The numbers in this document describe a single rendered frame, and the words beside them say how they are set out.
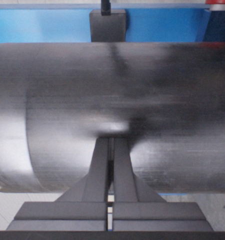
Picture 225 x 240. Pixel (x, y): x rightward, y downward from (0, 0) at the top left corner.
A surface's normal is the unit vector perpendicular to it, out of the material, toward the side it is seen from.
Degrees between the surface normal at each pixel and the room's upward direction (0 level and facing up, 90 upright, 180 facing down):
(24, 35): 90
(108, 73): 90
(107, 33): 90
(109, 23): 90
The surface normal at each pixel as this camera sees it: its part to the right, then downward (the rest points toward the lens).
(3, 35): 0.00, 0.62
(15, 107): 0.00, -0.08
